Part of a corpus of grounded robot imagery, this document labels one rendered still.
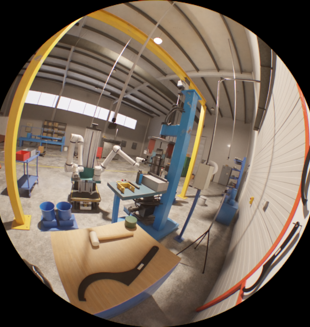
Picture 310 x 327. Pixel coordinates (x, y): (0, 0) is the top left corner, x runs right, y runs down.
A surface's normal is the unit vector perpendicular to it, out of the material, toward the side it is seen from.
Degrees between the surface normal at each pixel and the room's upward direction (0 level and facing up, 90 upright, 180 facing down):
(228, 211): 90
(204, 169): 90
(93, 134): 90
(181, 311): 0
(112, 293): 0
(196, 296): 0
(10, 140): 90
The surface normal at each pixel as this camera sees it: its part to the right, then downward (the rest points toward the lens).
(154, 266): 0.23, -0.97
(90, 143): 0.56, 0.23
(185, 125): -0.67, -0.07
